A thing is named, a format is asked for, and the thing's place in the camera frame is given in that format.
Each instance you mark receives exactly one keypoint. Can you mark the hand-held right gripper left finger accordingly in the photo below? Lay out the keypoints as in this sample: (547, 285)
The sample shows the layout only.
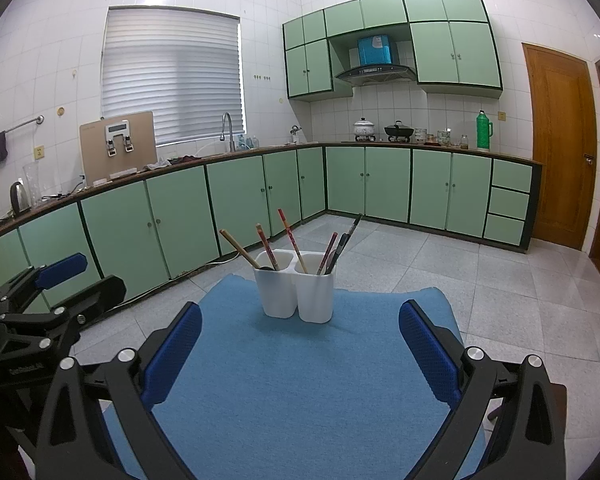
(172, 355)

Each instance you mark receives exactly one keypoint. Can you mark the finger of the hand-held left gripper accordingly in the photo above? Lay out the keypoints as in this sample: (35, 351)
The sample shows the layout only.
(62, 266)
(102, 292)

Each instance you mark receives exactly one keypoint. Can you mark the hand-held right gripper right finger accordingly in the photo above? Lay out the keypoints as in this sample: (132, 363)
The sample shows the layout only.
(427, 355)

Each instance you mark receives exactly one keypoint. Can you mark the white two-compartment utensil holder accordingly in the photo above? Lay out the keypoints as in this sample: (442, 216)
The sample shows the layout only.
(280, 295)

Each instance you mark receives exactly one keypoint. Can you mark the light wooden chopstick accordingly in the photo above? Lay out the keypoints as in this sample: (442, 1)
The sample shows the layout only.
(237, 248)

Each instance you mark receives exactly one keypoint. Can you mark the black chopstick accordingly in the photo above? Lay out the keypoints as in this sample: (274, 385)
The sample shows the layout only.
(352, 227)
(344, 240)

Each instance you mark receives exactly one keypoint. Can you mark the reddish brown chopstick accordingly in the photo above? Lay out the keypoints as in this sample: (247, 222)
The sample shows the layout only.
(328, 252)

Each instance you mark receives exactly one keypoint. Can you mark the red patterned chopstick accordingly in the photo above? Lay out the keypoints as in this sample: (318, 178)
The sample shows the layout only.
(266, 245)

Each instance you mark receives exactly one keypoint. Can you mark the steel electric kettle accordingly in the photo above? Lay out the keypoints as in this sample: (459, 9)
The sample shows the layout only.
(20, 197)

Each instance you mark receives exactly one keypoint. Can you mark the clear glass pitcher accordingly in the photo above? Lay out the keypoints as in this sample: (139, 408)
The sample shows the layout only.
(32, 180)

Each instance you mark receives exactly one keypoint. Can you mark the green base cabinets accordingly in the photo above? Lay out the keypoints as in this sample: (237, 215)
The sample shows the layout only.
(180, 210)

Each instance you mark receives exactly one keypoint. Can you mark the blue mat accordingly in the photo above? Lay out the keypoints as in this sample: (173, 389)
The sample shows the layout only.
(290, 385)

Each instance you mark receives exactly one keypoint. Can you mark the metal spoon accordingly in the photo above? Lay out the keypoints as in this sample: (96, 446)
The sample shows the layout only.
(332, 259)

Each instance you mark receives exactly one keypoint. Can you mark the crumpled cloth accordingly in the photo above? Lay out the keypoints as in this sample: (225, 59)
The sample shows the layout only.
(157, 164)

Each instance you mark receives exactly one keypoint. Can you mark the metal towel bar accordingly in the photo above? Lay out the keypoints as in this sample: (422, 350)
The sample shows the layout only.
(25, 124)

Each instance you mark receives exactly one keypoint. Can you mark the brown countertop water purifier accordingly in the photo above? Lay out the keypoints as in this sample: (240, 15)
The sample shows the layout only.
(140, 135)

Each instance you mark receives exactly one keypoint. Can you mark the clear bottles by faucet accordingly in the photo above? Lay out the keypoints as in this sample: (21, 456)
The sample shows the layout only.
(249, 142)

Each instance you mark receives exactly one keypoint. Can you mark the metal kitchen faucet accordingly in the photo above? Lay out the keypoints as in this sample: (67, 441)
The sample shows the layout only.
(226, 120)

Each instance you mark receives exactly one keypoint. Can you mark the white window blind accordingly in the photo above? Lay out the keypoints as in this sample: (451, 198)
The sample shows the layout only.
(175, 75)

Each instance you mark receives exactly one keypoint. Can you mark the black wok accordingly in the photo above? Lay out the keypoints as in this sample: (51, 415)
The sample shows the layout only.
(399, 131)

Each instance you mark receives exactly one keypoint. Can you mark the green thermos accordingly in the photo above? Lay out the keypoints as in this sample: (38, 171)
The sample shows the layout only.
(484, 132)

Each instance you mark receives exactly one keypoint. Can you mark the white cooking pot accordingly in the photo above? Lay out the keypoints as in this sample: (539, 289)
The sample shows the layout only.
(364, 129)

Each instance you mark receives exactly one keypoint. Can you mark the wooden door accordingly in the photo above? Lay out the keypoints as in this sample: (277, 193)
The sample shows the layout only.
(560, 150)

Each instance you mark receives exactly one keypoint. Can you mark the black range hood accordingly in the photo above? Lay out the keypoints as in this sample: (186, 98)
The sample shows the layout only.
(375, 74)

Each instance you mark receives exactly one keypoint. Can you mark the blue wrapped hood chimney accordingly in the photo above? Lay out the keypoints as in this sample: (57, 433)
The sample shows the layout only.
(377, 50)

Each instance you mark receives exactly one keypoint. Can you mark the wall socket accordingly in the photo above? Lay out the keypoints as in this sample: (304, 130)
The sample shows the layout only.
(39, 151)

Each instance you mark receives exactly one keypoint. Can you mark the green wall cabinets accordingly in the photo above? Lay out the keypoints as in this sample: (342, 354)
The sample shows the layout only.
(460, 52)

